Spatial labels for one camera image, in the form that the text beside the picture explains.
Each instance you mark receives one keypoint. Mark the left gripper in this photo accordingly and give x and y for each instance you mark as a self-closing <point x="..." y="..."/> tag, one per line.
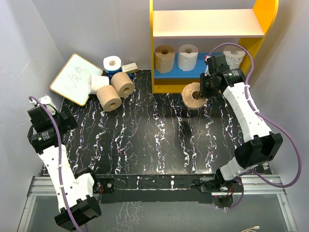
<point x="68" y="123"/>

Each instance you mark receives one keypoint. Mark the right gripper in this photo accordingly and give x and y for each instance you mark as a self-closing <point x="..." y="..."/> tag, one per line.
<point x="204" y="93"/>

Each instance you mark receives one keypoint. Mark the brown roll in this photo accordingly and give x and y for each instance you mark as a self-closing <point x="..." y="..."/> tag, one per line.
<point x="164" y="56"/>
<point x="122" y="84"/>
<point x="108" y="98"/>
<point x="191" y="98"/>

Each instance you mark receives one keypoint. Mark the white dotted paper roll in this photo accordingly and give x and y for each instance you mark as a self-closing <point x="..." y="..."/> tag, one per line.
<point x="234" y="56"/>

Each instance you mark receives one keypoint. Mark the brown roll front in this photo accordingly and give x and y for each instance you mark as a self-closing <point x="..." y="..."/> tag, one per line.
<point x="164" y="56"/>

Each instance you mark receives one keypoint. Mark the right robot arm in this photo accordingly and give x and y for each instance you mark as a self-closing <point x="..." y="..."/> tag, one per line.
<point x="260" y="143"/>

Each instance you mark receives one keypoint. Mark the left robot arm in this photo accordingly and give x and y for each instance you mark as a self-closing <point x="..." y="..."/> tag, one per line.
<point x="76" y="203"/>

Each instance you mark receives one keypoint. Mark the yellow shelf unit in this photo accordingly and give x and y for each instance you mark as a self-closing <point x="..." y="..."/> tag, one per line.
<point x="251" y="26"/>

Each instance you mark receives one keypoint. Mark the white roll lying sideways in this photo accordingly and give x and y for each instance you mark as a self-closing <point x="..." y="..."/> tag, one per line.
<point x="96" y="82"/>

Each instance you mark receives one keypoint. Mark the blue box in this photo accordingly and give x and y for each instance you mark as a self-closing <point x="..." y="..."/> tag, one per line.
<point x="110" y="73"/>

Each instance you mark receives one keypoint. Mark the small beige carton box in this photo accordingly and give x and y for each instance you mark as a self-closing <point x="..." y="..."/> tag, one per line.
<point x="130" y="68"/>

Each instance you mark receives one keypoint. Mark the white roll on blue box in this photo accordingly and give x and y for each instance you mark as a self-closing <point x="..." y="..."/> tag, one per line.
<point x="112" y="63"/>

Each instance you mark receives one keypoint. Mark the small whiteboard wooden frame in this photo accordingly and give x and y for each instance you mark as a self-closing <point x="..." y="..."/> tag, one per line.
<point x="73" y="81"/>

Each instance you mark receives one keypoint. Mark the aluminium rail frame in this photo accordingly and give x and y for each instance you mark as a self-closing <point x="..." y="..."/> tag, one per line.
<point x="152" y="148"/>

